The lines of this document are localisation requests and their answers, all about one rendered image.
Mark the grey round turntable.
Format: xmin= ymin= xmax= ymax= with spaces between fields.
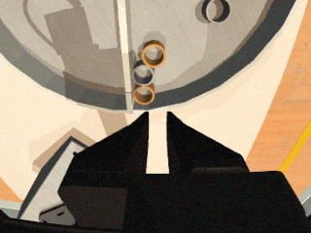
xmin=0 ymin=0 xmax=301 ymax=115

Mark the grey metal bushing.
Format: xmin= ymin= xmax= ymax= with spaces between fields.
xmin=132 ymin=59 xmax=155 ymax=86
xmin=201 ymin=0 xmax=232 ymax=24

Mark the bronze bushing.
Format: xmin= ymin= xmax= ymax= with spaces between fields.
xmin=142 ymin=40 xmax=166 ymax=68
xmin=133 ymin=83 xmax=155 ymax=105

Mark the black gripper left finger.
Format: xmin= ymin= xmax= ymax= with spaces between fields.
xmin=66 ymin=112 xmax=150 ymax=173

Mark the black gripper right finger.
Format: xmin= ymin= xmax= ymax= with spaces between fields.
xmin=166 ymin=111 xmax=250 ymax=174

